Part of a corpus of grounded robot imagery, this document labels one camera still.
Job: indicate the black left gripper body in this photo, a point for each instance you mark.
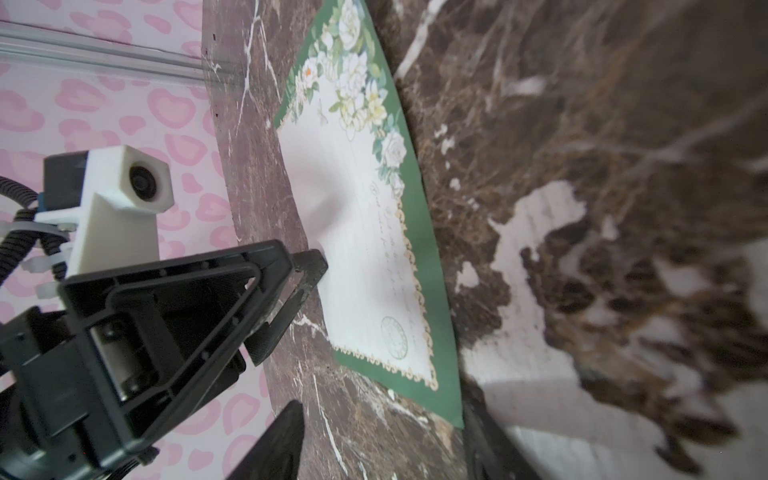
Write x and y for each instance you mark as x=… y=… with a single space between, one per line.
x=135 y=352

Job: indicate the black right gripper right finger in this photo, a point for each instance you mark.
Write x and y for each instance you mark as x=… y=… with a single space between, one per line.
x=489 y=452

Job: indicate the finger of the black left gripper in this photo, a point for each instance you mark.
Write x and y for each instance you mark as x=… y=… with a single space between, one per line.
x=313 y=266
x=262 y=343

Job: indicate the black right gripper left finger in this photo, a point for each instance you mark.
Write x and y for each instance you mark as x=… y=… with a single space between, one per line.
x=277 y=453

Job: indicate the green floral letter paper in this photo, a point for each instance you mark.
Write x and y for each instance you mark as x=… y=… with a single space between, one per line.
x=359 y=194

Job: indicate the aluminium corner frame post right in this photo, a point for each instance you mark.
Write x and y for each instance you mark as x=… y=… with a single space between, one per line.
x=60 y=49

